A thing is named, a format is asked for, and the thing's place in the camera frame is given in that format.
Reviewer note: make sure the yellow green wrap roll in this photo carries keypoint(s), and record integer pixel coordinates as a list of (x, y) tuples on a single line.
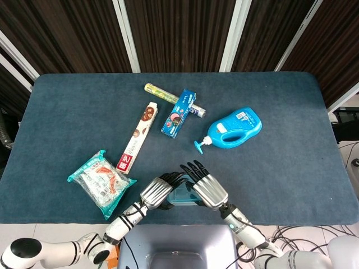
[(160, 92)]

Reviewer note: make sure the teal object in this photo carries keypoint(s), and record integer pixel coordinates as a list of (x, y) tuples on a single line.
[(183, 196)]

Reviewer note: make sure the teal clear snack bag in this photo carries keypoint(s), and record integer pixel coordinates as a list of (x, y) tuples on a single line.
[(101, 182)]

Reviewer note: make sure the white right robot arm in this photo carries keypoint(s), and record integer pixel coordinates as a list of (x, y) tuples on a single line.
[(252, 235)]

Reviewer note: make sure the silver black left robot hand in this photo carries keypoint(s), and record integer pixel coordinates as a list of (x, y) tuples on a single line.
[(157, 193)]

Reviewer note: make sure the blue pump detergent bottle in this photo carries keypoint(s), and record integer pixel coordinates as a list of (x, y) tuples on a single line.
[(238, 126)]

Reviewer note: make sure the black computer case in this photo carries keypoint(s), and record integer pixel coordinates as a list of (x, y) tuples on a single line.
[(346, 123)]

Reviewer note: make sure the long white baking paper box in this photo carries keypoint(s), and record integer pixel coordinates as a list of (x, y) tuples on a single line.
[(140, 137)]

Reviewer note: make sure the grey robot torso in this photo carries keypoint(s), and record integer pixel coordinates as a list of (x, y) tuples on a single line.
[(179, 246)]

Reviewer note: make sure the white divider frame post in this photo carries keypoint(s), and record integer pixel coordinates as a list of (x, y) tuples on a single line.
[(127, 33), (300, 33), (19, 53), (234, 36)]

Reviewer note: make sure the dark teal table cloth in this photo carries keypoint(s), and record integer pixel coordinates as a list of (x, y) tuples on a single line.
[(280, 168)]

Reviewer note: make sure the blue Oreo cookie box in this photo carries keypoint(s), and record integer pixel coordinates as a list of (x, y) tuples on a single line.
[(179, 115)]

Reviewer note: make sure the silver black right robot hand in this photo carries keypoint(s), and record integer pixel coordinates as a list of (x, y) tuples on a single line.
[(209, 190)]

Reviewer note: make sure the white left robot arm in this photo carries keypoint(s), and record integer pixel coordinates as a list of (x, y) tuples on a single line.
[(84, 246)]

